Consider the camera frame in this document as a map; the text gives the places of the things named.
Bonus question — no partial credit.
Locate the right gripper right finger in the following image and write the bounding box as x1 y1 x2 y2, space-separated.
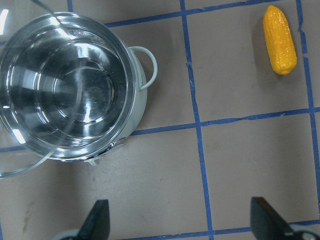
250 197 300 240

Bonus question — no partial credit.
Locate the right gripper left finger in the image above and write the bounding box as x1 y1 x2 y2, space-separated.
77 199 111 240

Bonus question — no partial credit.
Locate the glass pot lid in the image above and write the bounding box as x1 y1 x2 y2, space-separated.
0 0 86 179

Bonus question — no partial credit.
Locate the pale green electric pot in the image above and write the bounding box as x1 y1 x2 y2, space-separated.
0 12 158 162

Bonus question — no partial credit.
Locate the yellow corn cob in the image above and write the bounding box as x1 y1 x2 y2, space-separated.
263 5 298 76

